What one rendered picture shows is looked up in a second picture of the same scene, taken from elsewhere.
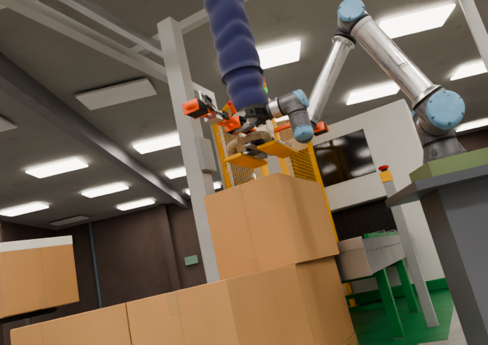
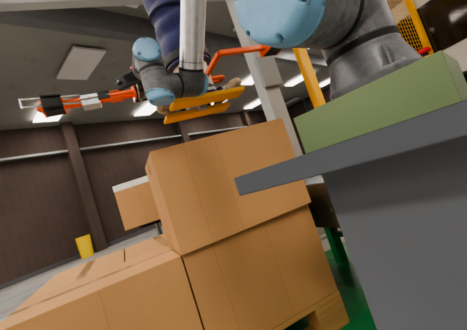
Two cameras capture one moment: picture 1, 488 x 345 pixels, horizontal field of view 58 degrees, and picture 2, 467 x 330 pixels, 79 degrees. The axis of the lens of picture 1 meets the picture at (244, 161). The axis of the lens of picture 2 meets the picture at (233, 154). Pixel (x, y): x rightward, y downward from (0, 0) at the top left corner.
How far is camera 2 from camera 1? 1.69 m
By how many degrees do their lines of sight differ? 43
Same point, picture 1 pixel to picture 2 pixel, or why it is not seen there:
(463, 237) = (373, 269)
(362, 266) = not seen: hidden behind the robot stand
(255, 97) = (171, 44)
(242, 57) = not seen: outside the picture
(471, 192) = (392, 175)
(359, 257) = not seen: hidden behind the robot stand
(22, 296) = (132, 217)
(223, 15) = not seen: outside the picture
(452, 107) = not seen: outside the picture
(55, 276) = (150, 202)
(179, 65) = not seen: outside the picture
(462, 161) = (363, 106)
